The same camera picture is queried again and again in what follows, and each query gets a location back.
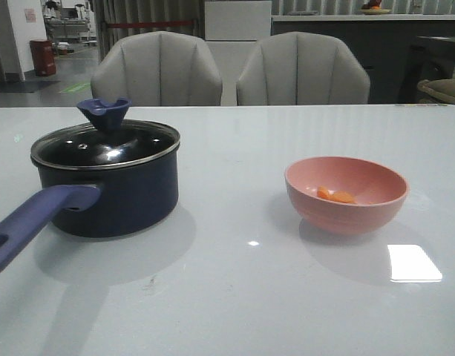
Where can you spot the grey counter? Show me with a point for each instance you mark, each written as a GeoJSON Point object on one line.
{"type": "Point", "coordinates": [397, 51]}

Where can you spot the white cabinet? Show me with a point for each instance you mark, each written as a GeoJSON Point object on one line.
{"type": "Point", "coordinates": [231, 29]}

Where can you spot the glass lid blue knob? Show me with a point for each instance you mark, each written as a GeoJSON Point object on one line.
{"type": "Point", "coordinates": [107, 141]}

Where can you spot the grey upholstered chair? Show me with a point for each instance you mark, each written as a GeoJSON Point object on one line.
{"type": "Point", "coordinates": [159, 69]}
{"type": "Point", "coordinates": [298, 68]}

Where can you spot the right grey upholstered chair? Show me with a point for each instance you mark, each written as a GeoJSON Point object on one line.
{"type": "Point", "coordinates": [298, 68]}

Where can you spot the fruit plate on counter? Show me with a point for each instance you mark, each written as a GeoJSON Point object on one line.
{"type": "Point", "coordinates": [373, 7]}

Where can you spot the dark blue saucepan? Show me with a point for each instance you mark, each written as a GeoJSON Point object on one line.
{"type": "Point", "coordinates": [95, 204]}

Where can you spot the red trash bin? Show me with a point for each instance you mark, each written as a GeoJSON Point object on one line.
{"type": "Point", "coordinates": [42, 55]}

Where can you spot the beige cushion basket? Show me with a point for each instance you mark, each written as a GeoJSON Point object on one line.
{"type": "Point", "coordinates": [440, 91]}

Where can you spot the orange ham slice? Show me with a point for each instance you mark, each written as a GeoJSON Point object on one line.
{"type": "Point", "coordinates": [342, 197]}
{"type": "Point", "coordinates": [324, 193]}

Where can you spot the left grey upholstered chair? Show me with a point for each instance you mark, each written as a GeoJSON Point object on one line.
{"type": "Point", "coordinates": [159, 69]}

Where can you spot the pink bowl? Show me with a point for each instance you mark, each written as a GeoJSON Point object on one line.
{"type": "Point", "coordinates": [378, 190]}

